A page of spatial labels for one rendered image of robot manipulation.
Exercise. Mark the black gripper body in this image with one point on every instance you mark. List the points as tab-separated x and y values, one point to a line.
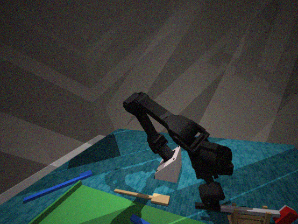
211	191

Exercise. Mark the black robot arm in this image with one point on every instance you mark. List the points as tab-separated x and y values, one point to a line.
182	131

